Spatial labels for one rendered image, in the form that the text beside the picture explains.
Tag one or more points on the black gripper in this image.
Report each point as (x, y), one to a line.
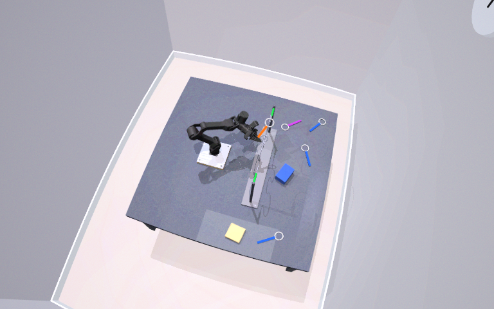
(252, 133)

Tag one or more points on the blue rectangular block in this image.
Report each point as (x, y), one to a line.
(284, 174)

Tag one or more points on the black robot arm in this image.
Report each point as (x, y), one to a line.
(226, 124)

